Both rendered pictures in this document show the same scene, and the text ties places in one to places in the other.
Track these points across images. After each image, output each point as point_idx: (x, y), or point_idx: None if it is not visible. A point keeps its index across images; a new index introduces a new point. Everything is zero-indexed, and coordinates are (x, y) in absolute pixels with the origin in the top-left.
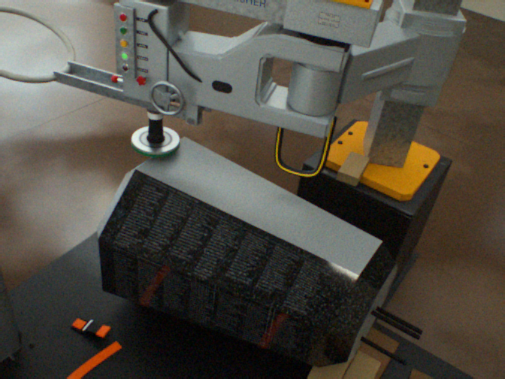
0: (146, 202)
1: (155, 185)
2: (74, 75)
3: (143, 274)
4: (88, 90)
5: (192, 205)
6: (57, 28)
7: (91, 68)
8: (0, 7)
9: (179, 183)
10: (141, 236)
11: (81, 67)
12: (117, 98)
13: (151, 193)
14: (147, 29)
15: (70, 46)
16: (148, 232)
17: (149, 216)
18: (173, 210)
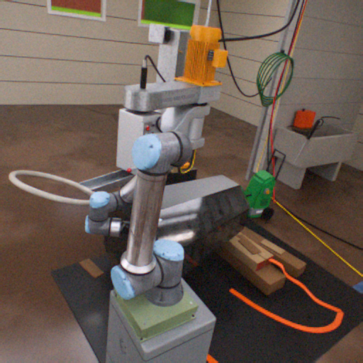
0: (167, 222)
1: (163, 213)
2: (89, 188)
3: (185, 257)
4: (112, 188)
5: (183, 207)
6: (40, 172)
7: (95, 178)
8: (13, 174)
9: (169, 204)
10: (179, 238)
11: (89, 181)
12: (127, 182)
13: (165, 218)
14: (154, 130)
15: (60, 177)
16: (179, 234)
17: (174, 227)
18: (179, 215)
